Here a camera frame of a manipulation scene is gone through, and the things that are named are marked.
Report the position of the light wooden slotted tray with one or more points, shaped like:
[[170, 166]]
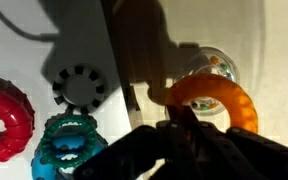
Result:
[[277, 50]]

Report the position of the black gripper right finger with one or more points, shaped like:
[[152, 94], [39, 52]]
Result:
[[191, 117]]

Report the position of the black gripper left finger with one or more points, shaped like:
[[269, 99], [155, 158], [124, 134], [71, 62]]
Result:
[[174, 116]]

